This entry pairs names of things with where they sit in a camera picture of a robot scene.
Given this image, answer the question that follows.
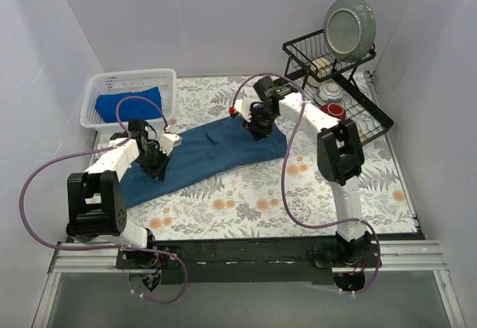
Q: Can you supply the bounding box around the grey green plate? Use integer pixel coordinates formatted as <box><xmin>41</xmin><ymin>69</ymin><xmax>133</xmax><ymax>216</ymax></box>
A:
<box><xmin>323</xmin><ymin>0</ymin><xmax>376</xmax><ymax>63</ymax></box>

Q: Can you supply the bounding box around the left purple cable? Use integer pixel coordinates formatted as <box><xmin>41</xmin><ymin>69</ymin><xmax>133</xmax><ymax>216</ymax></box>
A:
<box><xmin>19</xmin><ymin>95</ymin><xmax>189</xmax><ymax>304</ymax></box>

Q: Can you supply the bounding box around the white plastic basket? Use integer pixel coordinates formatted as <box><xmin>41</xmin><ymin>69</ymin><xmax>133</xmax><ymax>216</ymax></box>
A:
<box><xmin>80</xmin><ymin>69</ymin><xmax>177</xmax><ymax>134</ymax></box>

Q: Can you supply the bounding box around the black wire dish rack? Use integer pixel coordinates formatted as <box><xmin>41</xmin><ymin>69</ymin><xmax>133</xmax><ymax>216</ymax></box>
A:
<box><xmin>282</xmin><ymin>30</ymin><xmax>394</xmax><ymax>145</ymax></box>

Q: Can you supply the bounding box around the bright blue t shirt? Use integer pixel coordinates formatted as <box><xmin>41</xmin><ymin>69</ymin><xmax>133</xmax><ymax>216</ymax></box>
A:
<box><xmin>95</xmin><ymin>86</ymin><xmax>162</xmax><ymax>123</ymax></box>

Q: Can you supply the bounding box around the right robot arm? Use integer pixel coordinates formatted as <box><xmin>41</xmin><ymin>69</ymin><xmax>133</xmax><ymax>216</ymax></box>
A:
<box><xmin>229</xmin><ymin>73</ymin><xmax>372</xmax><ymax>267</ymax></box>

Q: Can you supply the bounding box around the teal blue t shirt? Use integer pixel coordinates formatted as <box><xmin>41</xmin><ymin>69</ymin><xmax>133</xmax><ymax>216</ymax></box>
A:
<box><xmin>121</xmin><ymin>117</ymin><xmax>287</xmax><ymax>209</ymax></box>

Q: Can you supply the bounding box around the blue white porcelain bowl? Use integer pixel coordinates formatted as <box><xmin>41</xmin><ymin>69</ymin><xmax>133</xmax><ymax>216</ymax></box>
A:
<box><xmin>314</xmin><ymin>82</ymin><xmax>344</xmax><ymax>105</ymax></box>

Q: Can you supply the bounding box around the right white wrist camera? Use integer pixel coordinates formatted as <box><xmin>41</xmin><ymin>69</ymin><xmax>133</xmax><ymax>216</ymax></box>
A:
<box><xmin>229</xmin><ymin>98</ymin><xmax>253</xmax><ymax>122</ymax></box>

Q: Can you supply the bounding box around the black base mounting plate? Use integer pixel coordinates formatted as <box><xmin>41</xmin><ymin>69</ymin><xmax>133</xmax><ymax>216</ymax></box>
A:
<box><xmin>115</xmin><ymin>236</ymin><xmax>386</xmax><ymax>285</ymax></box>

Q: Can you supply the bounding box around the cream ceramic cup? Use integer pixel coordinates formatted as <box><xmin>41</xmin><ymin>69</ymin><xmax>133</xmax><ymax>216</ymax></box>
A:
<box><xmin>307</xmin><ymin>57</ymin><xmax>332</xmax><ymax>87</ymax></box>

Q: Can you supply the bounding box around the aluminium frame rail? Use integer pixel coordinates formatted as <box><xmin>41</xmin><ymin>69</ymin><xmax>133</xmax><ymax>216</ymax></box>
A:
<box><xmin>48</xmin><ymin>240</ymin><xmax>448</xmax><ymax>274</ymax></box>

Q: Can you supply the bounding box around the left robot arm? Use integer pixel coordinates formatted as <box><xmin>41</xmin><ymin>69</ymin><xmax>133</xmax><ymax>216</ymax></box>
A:
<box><xmin>66</xmin><ymin>119</ymin><xmax>182</xmax><ymax>268</ymax></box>

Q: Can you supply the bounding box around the red bowl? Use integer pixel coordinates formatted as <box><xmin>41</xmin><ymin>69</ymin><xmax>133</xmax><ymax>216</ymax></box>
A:
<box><xmin>320</xmin><ymin>103</ymin><xmax>347</xmax><ymax>121</ymax></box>

